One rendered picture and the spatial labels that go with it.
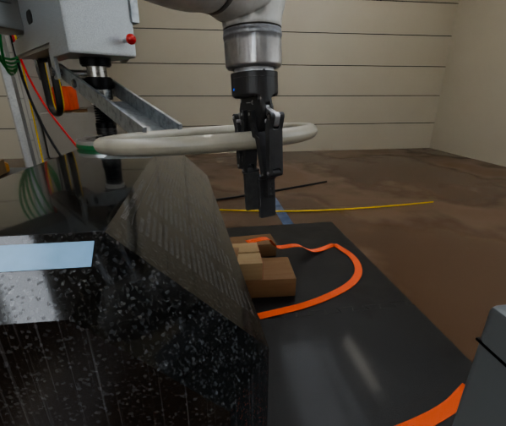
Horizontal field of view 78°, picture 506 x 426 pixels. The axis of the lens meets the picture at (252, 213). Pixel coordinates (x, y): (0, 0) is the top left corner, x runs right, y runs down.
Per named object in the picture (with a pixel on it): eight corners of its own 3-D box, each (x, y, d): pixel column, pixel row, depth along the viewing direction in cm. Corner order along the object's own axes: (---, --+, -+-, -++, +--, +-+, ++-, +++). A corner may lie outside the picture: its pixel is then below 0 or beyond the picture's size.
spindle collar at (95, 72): (81, 99, 116) (63, 2, 105) (107, 99, 122) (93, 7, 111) (92, 100, 108) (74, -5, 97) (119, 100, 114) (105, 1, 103)
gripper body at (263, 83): (288, 68, 48) (289, 130, 51) (260, 74, 55) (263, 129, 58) (245, 67, 45) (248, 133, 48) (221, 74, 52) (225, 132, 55)
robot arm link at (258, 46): (263, 39, 54) (263, 76, 56) (213, 35, 50) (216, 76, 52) (293, 25, 46) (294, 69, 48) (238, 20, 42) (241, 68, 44)
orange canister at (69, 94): (51, 114, 346) (43, 81, 334) (68, 111, 392) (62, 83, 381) (72, 114, 349) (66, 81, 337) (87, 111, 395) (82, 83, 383)
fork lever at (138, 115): (49, 76, 121) (46, 62, 118) (100, 78, 134) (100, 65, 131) (129, 146, 83) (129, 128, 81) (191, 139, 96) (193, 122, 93)
